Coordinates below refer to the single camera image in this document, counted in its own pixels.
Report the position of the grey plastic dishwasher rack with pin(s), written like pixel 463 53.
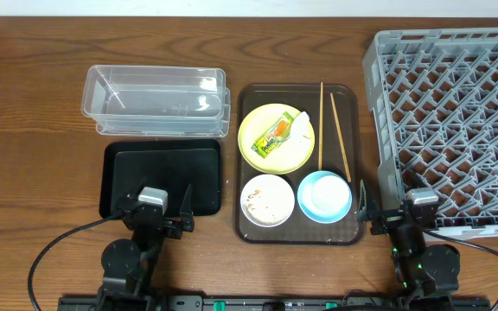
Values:
pixel 434 98

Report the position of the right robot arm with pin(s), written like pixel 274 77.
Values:
pixel 428 273

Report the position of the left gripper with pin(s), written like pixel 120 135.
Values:
pixel 162 222

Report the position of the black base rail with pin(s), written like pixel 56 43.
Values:
pixel 198 303

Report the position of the clear plastic bin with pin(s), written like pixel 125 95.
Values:
pixel 157 101

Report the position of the white tissue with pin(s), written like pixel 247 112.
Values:
pixel 298 129

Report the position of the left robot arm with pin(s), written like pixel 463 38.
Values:
pixel 129 263

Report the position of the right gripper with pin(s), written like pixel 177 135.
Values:
pixel 387 218

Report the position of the yellow plate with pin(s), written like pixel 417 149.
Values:
pixel 291 155

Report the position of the green orange snack wrapper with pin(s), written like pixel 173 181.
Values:
pixel 277 134

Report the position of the white cup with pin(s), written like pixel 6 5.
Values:
pixel 329 196

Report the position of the black waste tray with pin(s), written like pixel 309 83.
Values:
pixel 171 166

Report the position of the dark brown serving tray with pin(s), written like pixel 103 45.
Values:
pixel 340 109

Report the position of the white bowl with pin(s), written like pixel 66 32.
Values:
pixel 267 200

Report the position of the light blue bowl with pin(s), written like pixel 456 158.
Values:
pixel 303 198

